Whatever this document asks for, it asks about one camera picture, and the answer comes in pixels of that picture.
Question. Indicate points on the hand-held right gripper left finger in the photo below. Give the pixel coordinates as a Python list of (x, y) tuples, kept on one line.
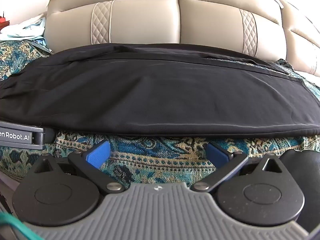
[(98, 153)]

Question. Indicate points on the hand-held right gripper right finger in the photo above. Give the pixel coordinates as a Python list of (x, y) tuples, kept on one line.
[(217, 153)]

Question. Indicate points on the black pants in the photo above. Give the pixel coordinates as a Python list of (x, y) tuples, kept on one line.
[(155, 92)]

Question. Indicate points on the teal paisley blanket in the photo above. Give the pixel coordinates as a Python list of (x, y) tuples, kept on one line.
[(155, 155)]

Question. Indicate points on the black rounded object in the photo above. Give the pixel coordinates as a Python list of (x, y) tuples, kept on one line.
[(305, 170)]

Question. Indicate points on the blue cloth with patterned trim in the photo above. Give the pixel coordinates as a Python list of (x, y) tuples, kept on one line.
[(43, 47)]

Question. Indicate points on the light blue cloth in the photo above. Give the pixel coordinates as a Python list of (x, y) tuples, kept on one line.
[(22, 30)]

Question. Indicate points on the beige padded leather headboard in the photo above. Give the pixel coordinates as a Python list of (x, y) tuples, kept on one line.
[(145, 17)]

